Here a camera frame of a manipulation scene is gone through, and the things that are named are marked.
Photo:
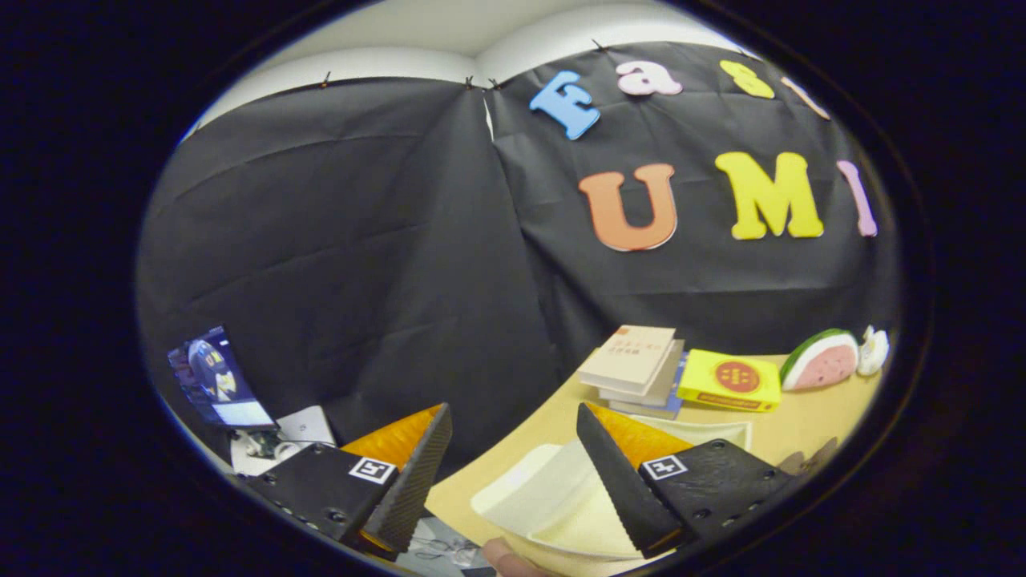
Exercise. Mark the blue cover book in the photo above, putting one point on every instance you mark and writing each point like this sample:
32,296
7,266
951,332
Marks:
665,409

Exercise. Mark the white plush toy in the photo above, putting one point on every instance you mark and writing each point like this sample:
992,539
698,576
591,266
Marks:
874,351

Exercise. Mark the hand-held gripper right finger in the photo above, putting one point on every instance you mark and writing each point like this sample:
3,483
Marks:
613,473

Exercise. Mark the beige fabric storage box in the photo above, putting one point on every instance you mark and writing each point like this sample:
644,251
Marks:
545,497

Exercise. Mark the black backdrop cloth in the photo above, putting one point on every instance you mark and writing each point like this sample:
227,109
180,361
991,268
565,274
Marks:
361,240

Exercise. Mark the yellow book with red circle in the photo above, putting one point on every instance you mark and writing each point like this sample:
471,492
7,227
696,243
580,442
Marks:
729,378

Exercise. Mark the grey cover book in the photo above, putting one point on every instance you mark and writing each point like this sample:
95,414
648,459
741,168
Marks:
669,381

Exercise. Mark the beige cover book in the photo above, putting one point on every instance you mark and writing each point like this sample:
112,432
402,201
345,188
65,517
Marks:
629,357

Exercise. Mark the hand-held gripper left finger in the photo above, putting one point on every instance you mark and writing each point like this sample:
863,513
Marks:
417,473

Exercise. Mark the watermelon slice plush toy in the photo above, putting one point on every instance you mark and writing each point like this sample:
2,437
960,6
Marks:
826,365

